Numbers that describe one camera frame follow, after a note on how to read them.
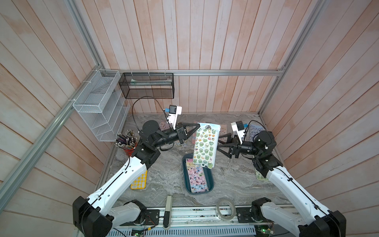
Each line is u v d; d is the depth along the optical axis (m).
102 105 0.73
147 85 0.89
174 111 0.54
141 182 0.84
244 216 0.73
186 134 0.56
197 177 0.86
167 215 0.73
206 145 0.60
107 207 0.41
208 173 0.87
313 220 0.39
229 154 0.58
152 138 0.49
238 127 0.57
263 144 0.53
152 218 0.73
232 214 0.74
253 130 1.11
